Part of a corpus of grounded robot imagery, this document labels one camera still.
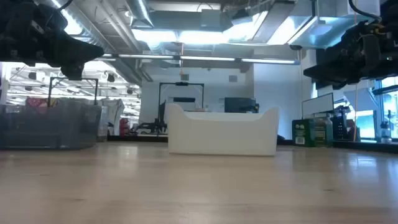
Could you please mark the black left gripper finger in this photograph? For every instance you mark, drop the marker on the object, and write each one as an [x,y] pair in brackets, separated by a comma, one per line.
[77,51]
[73,71]

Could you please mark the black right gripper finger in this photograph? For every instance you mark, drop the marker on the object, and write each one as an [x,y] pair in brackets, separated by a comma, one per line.
[335,72]

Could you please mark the green-lid glass spice jar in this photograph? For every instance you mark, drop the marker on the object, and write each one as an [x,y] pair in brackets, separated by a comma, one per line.
[323,133]

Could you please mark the black spice tin green label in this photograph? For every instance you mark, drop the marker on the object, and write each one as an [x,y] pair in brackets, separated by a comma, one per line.
[301,133]

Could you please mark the white plastic bin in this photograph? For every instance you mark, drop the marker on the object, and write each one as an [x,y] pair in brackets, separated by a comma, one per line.
[217,137]

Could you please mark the black background robot arm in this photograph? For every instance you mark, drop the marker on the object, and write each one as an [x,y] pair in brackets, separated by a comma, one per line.
[152,127]

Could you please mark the white angled panel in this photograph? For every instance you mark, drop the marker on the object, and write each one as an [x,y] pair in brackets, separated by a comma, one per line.
[363,99]

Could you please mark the pink patterned cloth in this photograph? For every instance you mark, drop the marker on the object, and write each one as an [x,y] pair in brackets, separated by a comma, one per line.
[35,102]

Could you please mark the black mesh cart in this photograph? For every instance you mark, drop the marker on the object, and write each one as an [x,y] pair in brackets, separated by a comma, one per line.
[339,127]

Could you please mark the white cloth cover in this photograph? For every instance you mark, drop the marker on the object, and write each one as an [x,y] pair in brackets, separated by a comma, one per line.
[113,115]

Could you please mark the grey translucent plastic bin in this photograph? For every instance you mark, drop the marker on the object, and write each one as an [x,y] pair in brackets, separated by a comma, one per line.
[62,130]

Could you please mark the red object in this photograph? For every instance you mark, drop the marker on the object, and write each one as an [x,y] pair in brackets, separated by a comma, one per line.
[124,127]

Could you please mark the small clear bottle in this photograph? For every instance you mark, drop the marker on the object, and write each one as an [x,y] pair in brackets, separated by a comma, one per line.
[385,133]

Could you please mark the black computer monitor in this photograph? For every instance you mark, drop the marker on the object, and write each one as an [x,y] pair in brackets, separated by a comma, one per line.
[239,105]

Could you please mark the long ceiling light strip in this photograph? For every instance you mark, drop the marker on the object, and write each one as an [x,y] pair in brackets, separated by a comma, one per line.
[205,58]

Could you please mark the black ceiling camera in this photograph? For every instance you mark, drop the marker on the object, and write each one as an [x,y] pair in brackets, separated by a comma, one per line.
[295,47]

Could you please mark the silver round air duct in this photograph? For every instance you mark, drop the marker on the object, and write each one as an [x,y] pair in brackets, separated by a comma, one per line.
[140,12]

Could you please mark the black aluminium table frame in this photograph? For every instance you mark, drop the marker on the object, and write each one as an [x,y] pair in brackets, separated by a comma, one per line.
[367,146]

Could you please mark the grey wall vent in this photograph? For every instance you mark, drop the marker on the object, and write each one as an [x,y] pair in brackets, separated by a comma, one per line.
[233,78]
[184,77]

